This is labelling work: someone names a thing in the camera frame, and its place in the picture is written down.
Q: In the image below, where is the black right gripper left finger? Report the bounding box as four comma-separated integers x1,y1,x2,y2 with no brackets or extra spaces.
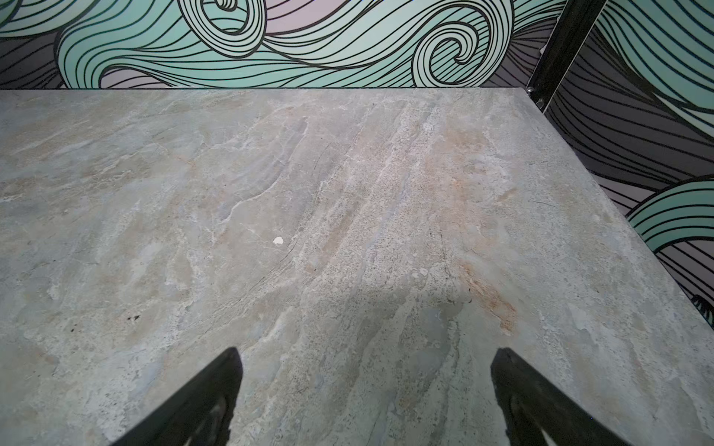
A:
113,347,243,446

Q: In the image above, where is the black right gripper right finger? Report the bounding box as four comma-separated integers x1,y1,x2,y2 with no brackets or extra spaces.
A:
490,348,628,445

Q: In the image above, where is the black corner frame post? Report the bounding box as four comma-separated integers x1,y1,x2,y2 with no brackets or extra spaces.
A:
526,0,606,112

